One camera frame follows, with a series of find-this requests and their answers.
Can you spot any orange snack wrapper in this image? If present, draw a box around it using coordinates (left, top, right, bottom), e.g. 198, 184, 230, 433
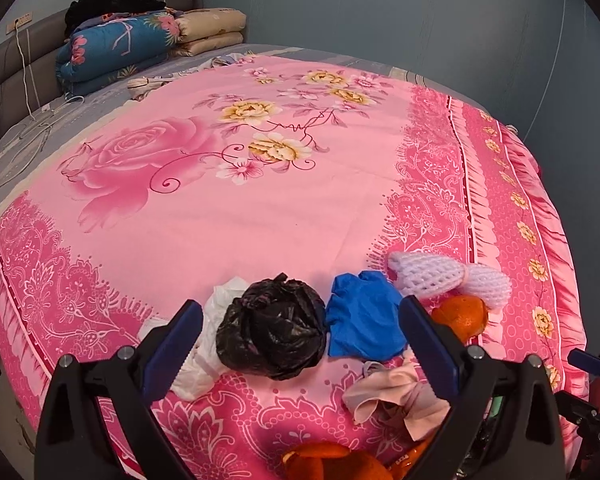
282, 434, 434, 480

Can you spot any white crumpled plastic bag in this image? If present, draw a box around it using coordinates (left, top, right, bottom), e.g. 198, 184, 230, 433
136, 275, 251, 402

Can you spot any orange fruit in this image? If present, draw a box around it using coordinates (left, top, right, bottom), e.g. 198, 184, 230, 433
430, 295, 489, 344

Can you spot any white foam fruit net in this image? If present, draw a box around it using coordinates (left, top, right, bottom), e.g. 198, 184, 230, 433
388, 252, 513, 311

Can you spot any pink crumpled paper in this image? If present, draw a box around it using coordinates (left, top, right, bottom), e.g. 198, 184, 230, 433
342, 348, 450, 441

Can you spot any blue crumpled cloth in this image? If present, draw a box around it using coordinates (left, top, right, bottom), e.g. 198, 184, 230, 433
325, 271, 407, 362

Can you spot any black round plastic bag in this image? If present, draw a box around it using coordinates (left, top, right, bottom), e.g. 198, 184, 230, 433
215, 273, 327, 382

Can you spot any pink floral bedspread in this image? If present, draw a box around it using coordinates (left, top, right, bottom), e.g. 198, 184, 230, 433
0, 54, 589, 480

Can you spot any blue floral folded quilt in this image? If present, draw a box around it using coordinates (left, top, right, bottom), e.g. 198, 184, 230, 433
56, 11, 180, 96

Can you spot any grey upholstered headboard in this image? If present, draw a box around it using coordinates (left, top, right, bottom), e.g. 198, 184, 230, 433
0, 0, 204, 139

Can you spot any beige folded quilt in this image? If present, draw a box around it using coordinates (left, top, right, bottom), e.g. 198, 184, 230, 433
170, 8, 247, 56

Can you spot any black clothing pile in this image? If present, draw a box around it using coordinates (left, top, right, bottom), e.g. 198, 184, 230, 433
65, 0, 166, 38

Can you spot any white charging cable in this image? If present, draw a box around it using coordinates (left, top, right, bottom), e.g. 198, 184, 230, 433
0, 19, 89, 181

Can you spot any wall power socket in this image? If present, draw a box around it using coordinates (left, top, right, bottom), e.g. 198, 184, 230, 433
6, 12, 32, 35

